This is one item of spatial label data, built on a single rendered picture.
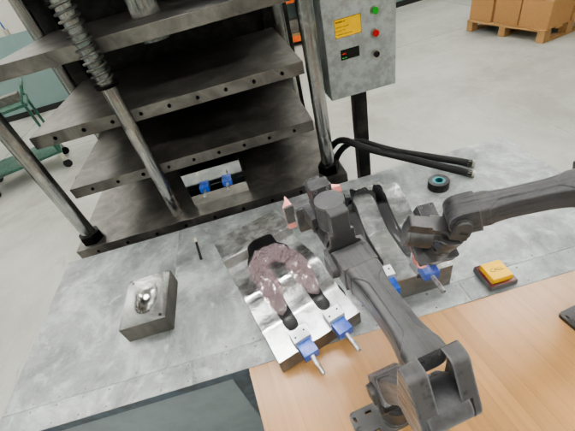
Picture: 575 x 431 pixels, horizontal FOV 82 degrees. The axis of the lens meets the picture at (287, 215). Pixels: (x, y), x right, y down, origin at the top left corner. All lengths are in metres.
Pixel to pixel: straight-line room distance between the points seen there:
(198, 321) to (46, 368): 0.51
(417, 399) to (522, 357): 0.57
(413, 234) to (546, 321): 0.47
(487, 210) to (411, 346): 0.36
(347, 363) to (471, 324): 0.35
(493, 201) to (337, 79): 0.97
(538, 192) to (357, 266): 0.38
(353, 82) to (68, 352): 1.49
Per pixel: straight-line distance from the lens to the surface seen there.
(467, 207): 0.77
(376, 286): 0.56
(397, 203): 1.19
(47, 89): 8.06
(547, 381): 1.04
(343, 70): 1.56
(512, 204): 0.78
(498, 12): 5.88
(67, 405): 1.27
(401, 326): 0.53
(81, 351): 1.35
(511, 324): 1.09
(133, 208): 1.88
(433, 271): 0.98
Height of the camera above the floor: 1.69
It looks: 40 degrees down
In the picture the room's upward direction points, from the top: 16 degrees counter-clockwise
